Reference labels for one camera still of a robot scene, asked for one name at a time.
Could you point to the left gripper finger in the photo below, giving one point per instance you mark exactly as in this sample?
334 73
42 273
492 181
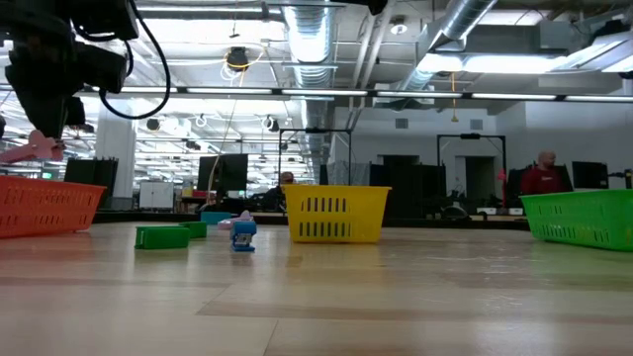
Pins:
44 116
76 111

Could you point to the pink staple remover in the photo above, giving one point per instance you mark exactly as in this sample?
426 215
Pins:
37 147

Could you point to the green mini stapler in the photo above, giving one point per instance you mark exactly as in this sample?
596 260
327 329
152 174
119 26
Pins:
198 230
163 238

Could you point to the blue tape roll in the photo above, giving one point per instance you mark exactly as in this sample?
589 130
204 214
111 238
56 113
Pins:
213 218

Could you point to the white staple remover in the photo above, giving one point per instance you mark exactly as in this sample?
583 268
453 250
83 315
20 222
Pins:
232 222

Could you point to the blue mini stapler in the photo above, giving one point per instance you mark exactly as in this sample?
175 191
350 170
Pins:
243 230

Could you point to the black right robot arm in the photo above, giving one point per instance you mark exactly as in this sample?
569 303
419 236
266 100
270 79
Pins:
373 6

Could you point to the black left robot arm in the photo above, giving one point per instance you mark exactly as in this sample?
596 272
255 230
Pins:
49 20

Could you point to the white pillar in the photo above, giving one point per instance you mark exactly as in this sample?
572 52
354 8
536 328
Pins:
116 148

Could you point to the black partition panel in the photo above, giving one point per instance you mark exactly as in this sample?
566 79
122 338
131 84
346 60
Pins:
405 188
91 178

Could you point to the orange plastic basket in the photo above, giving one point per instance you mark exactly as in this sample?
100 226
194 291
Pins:
44 207

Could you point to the white cabinet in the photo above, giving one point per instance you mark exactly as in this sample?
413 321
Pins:
156 195

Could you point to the black monitor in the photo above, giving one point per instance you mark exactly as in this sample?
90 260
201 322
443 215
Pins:
591 175
222 173

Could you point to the person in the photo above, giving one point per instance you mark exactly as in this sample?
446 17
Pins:
541 180
286 178

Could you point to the LED light bar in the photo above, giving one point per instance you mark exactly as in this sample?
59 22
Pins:
321 92

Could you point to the yellow plastic basket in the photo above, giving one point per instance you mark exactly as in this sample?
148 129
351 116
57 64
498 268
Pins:
336 217

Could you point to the yellow hanging tag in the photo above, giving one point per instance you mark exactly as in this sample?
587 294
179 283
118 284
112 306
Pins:
453 118

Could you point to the black rounded device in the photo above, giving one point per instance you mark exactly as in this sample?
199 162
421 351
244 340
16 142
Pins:
455 213

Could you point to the green plastic basket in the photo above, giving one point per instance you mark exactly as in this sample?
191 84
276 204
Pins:
578 217

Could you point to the black aluminium table frame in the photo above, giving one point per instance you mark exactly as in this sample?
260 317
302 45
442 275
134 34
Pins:
148 216

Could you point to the black ceiling camera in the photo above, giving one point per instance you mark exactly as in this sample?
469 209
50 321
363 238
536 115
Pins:
237 58

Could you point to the silver round ventilation duct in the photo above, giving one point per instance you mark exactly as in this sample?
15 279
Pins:
465 20
310 39

